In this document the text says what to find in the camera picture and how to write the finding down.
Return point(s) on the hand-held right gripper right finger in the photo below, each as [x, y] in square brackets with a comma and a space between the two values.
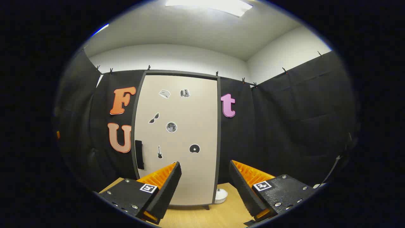
[242, 186]

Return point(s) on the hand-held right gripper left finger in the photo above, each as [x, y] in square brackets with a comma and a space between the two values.
[169, 186]

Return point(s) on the beige cabinet door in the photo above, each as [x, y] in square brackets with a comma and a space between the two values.
[190, 171]

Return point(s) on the dark grey cabinet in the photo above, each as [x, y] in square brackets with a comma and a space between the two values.
[219, 126]

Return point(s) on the black backdrop cloth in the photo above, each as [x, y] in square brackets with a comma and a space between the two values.
[284, 126]

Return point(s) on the white paper sheet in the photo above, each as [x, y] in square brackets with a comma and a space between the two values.
[318, 186]

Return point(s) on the row of black cloth clips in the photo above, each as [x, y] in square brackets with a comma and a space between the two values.
[148, 67]

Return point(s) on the narrow ceiling light panel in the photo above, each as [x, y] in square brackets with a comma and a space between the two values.
[100, 29]

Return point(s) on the wide ceiling light panel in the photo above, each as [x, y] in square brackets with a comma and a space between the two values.
[215, 4]

